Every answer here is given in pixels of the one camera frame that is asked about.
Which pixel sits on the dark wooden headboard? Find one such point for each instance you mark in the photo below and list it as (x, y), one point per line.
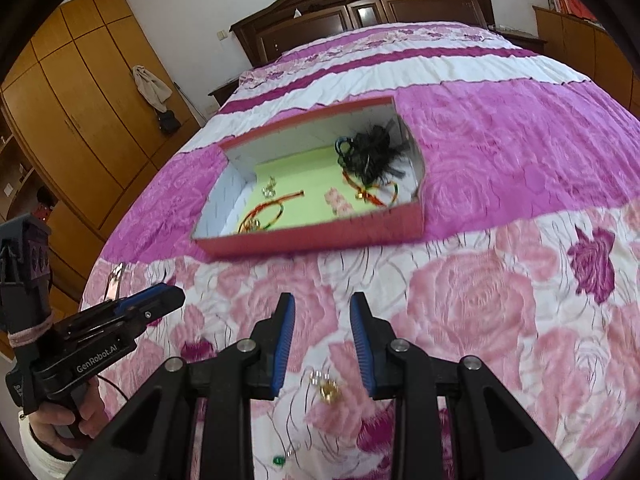
(310, 25)

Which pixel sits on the gold pearl cluster earring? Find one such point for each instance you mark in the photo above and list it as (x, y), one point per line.
(329, 390)

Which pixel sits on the gold leaf pearl earring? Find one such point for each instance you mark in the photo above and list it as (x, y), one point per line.
(270, 187)

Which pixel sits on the row of books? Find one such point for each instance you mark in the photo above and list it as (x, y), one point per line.
(575, 2)

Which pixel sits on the red black ornament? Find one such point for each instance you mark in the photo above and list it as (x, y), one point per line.
(46, 205)

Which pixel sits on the thin white rod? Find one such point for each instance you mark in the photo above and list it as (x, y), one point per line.
(189, 103)

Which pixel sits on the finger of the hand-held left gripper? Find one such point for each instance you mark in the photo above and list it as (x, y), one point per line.
(142, 296)
(162, 306)

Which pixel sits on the light green paper sheet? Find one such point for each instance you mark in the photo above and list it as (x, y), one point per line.
(310, 180)

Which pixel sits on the pink floral blanket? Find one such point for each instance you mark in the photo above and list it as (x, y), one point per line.
(500, 135)

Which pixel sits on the beige hanging towel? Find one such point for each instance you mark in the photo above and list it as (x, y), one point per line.
(150, 87)

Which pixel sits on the black purple hair scrunchie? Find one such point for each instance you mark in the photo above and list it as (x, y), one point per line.
(370, 152)

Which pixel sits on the wooden wardrobe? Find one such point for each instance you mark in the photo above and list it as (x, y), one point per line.
(75, 85)

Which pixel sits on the person's left forearm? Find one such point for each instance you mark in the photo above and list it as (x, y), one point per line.
(45, 465)

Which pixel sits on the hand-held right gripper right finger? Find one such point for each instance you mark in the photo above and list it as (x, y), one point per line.
(362, 345)

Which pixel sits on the person's left hand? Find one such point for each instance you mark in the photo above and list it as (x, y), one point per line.
(47, 430)

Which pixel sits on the black hanging bag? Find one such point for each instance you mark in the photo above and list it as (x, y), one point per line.
(169, 122)

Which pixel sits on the gold flower earring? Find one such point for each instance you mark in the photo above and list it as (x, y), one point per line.
(255, 223)

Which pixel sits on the pink cardboard box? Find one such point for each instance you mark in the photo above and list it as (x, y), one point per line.
(325, 237)

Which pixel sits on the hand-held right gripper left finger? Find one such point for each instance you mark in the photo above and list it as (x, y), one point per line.
(285, 345)

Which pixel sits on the wooden dresser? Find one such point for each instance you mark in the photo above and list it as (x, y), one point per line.
(585, 50)

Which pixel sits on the dark wooden nightstand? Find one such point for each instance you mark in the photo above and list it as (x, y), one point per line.
(223, 94)
(520, 40)

